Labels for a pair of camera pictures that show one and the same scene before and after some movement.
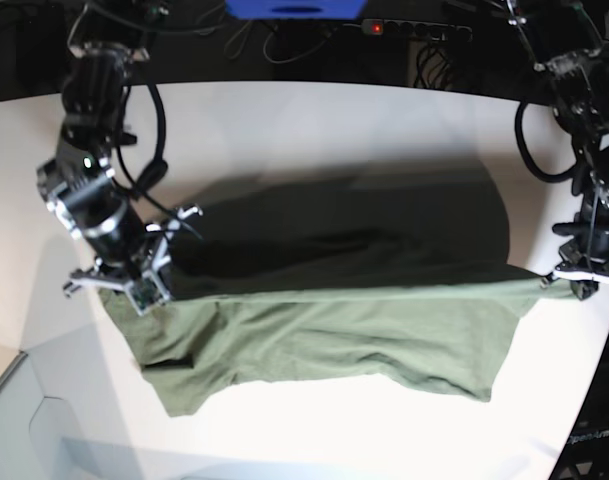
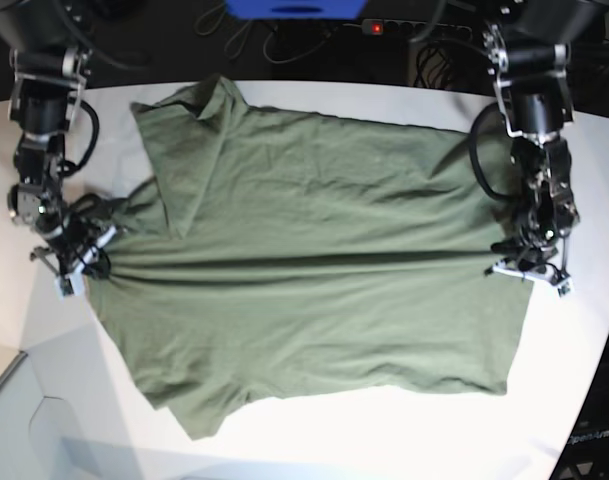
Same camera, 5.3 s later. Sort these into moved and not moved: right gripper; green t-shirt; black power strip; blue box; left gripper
Moved: green t-shirt; right gripper; left gripper
Not moved: black power strip; blue box
